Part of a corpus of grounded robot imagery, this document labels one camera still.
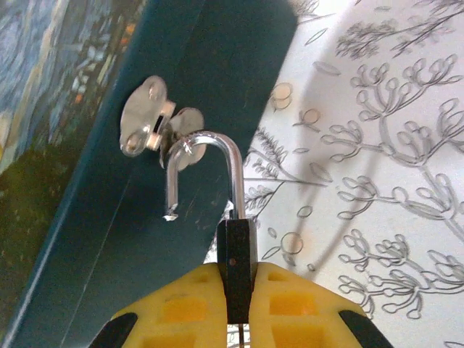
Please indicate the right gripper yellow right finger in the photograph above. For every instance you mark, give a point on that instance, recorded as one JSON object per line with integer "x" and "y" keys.
{"x": 297, "y": 311}

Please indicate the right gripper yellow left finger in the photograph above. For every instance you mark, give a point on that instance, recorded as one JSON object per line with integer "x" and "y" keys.
{"x": 181, "y": 311}

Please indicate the black padlock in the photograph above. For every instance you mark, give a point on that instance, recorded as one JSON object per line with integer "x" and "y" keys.
{"x": 237, "y": 275}

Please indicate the starry night tin box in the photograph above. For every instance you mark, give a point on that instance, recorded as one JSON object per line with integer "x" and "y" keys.
{"x": 108, "y": 217}

